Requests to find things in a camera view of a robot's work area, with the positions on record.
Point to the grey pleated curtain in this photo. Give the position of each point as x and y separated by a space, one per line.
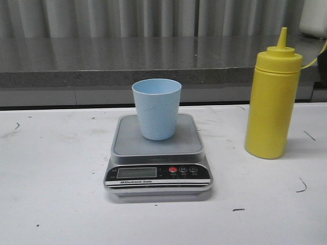
61 19

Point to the light blue plastic cup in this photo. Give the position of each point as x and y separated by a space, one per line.
157 102

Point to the grey stone counter ledge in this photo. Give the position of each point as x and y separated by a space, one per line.
99 72

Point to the yellow squeeze bottle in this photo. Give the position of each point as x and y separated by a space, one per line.
274 87

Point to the silver electronic kitchen scale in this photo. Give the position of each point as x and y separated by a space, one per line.
141 170

